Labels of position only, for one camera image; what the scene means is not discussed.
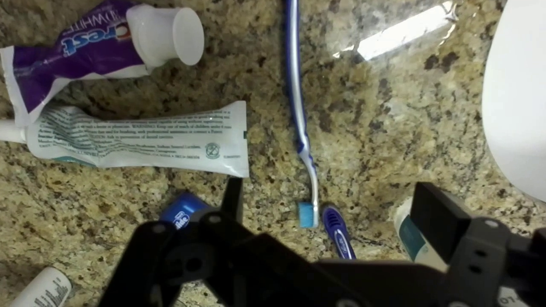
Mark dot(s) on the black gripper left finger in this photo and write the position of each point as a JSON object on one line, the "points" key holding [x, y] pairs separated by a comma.
{"points": [[188, 267]]}

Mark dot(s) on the white toothpaste tube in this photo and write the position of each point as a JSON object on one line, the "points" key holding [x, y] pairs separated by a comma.
{"points": [[142, 139]]}

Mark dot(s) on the clear plastic water bottle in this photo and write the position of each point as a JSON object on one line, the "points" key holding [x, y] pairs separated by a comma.
{"points": [[405, 233]]}

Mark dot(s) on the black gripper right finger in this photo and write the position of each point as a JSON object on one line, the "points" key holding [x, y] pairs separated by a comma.
{"points": [[489, 262]]}

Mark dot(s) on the blue and white toothbrush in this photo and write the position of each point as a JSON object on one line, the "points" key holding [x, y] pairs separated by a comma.
{"points": [[294, 75]]}

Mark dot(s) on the purple toothpaste tube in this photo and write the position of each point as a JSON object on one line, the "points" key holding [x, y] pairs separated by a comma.
{"points": [[86, 52]]}

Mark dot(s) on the small blue packet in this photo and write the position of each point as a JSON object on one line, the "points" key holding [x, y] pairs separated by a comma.
{"points": [[183, 209]]}

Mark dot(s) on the white oval sink basin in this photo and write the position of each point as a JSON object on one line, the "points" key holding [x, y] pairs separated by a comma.
{"points": [[523, 104]]}

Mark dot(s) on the white tube bottom left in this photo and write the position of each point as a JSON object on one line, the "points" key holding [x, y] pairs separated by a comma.
{"points": [[45, 291]]}

